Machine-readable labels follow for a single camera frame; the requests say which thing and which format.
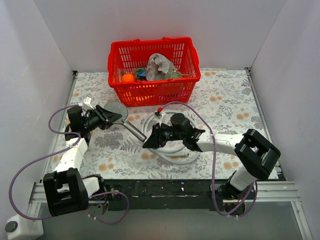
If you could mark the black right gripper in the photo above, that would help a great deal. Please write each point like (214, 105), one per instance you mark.
(160, 136)

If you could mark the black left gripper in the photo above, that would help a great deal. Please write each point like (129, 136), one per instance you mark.
(101, 117)

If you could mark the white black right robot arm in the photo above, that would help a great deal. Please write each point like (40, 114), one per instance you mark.
(257, 155)

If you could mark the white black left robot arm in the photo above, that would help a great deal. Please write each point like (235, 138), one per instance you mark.
(65, 190)

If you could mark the orange ball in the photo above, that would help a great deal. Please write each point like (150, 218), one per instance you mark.
(128, 78)

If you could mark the colourful small toy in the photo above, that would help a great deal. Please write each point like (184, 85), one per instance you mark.
(140, 74)

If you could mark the red plastic basket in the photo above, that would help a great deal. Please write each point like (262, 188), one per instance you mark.
(126, 56)

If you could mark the green glass item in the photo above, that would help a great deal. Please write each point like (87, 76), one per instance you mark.
(174, 75)

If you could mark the white box with knob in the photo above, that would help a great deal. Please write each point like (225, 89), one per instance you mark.
(20, 228)

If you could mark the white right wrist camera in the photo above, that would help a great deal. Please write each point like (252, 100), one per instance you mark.
(161, 115)

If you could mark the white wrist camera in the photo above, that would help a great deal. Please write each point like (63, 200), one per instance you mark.
(161, 115)
(86, 104)

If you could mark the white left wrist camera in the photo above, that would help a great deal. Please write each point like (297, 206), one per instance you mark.
(86, 104)

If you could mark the aluminium frame rail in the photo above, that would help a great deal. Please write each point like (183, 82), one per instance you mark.
(267, 191)

